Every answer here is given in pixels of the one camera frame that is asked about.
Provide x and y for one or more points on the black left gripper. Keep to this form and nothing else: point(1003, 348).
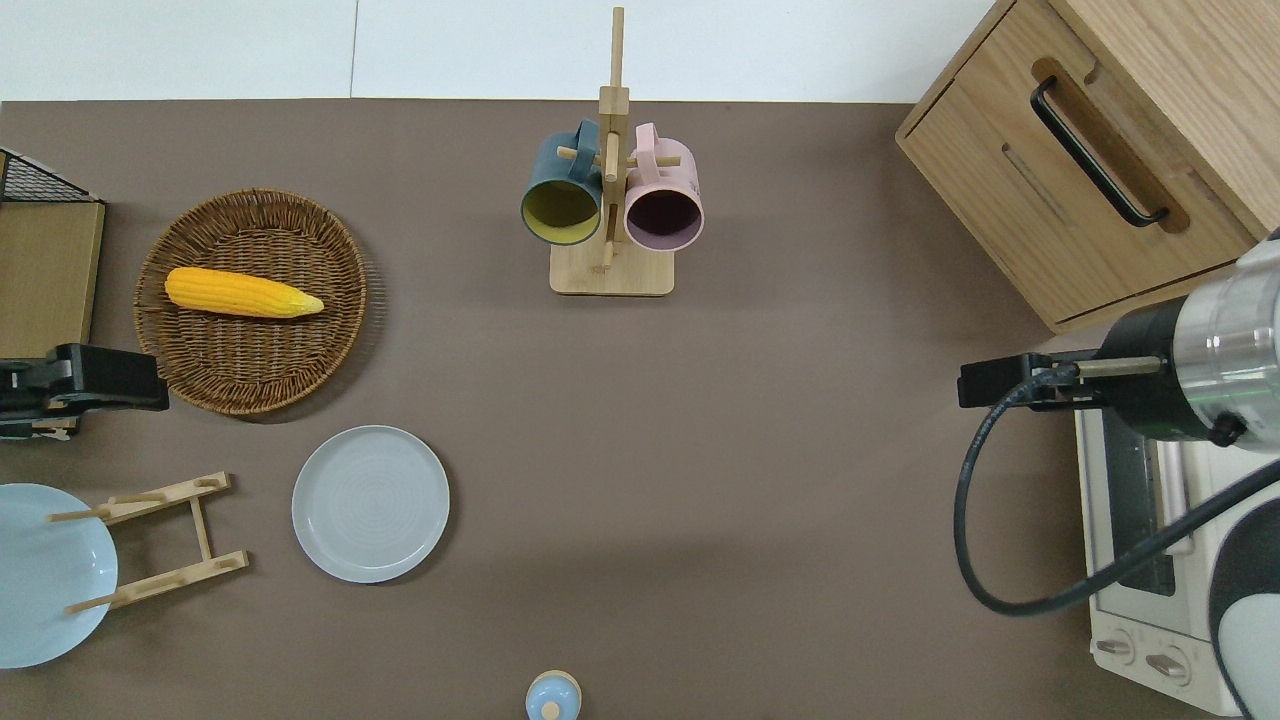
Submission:
point(110, 380)

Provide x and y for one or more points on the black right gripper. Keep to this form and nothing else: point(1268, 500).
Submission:
point(1000, 385)

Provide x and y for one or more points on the gray round plate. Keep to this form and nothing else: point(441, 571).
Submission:
point(370, 505)

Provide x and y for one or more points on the light blue plate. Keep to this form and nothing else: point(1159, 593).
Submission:
point(40, 580)

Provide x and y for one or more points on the grid-patterned box with wooden top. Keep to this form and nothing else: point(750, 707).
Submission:
point(40, 280)

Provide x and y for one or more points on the round wicker basket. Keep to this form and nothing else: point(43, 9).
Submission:
point(250, 360)

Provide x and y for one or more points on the wooden dish rack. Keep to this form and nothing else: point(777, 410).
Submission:
point(212, 485)

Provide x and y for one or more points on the yellow corn cob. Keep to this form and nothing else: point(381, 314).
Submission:
point(230, 292)

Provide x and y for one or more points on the white toaster oven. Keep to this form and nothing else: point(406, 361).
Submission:
point(1120, 640)

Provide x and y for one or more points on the wooden drawer cabinet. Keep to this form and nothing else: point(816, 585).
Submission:
point(1200, 80)

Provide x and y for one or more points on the pink mug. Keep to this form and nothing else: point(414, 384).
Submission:
point(680, 175)

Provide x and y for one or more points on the wooden mug tree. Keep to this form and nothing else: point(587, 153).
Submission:
point(612, 275)

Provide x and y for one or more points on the dark teal mug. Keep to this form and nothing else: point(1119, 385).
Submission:
point(545, 170)

